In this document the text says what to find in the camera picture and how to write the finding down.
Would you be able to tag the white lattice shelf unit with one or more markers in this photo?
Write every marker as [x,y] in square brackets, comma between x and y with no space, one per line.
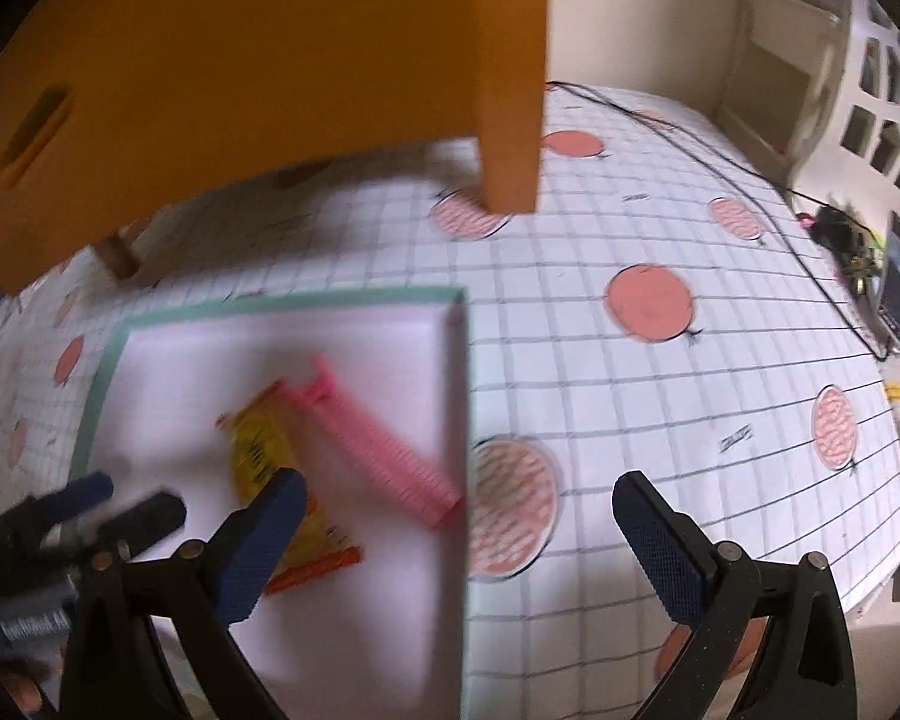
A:
[813,99]

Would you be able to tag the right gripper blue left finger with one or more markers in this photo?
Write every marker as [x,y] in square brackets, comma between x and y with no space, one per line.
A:
[250,543]

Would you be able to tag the yellow snack packet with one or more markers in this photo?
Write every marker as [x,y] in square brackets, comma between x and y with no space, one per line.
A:
[265,464]

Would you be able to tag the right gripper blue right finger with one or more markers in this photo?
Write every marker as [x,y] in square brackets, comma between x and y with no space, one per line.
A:
[668,546]

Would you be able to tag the wooden nightstand cabinet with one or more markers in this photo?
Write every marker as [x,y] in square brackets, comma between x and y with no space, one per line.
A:
[113,109]

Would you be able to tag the black tangled item pile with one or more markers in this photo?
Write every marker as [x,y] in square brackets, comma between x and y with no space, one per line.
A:
[852,247]

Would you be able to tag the pink hair roller clip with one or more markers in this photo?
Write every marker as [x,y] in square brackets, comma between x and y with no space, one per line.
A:
[422,489]

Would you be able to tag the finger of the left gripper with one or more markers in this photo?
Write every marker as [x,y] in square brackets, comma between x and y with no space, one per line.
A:
[41,514]
[129,533]

